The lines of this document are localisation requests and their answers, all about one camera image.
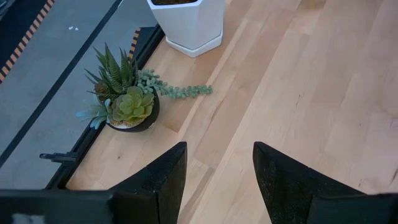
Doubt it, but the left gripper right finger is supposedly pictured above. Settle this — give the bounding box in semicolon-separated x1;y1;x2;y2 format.
252;141;398;224

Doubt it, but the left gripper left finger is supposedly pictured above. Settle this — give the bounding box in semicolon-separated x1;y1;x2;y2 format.
108;141;188;224

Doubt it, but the succulent plant in black pot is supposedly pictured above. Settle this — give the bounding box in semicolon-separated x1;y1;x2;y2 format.
75;42;214;134

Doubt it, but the black clamp lever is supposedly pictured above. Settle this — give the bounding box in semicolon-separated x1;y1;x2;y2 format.
39;151;80;165

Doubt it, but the hazard-striped black mat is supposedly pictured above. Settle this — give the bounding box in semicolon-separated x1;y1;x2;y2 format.
0;0;58;85
127;26;157;65

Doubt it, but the cactus in white hexagonal pot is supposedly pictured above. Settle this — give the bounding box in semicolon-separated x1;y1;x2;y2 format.
146;0;227;58

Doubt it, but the black aluminium table frame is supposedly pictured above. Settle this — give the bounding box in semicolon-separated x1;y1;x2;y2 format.
45;24;166;191

